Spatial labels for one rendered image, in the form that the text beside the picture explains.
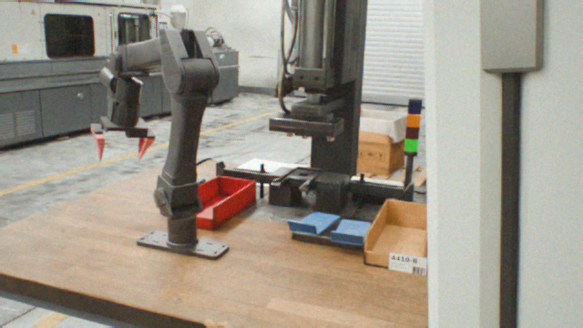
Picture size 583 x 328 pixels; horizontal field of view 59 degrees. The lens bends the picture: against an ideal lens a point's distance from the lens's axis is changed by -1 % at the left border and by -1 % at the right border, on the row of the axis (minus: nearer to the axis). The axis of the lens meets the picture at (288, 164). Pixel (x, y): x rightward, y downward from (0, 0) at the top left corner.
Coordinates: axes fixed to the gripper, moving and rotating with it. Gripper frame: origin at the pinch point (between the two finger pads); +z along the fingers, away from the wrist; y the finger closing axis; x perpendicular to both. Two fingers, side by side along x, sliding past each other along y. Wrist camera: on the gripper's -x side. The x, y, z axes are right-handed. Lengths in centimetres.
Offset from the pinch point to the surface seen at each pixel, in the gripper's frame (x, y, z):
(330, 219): 33, -42, 1
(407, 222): 43, -59, -3
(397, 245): 50, -49, -2
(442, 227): 107, 21, -50
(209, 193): 3.2, -24.6, 10.0
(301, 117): 11.3, -42.6, -16.6
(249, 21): -910, -520, 128
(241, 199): 13.7, -28.8, 5.8
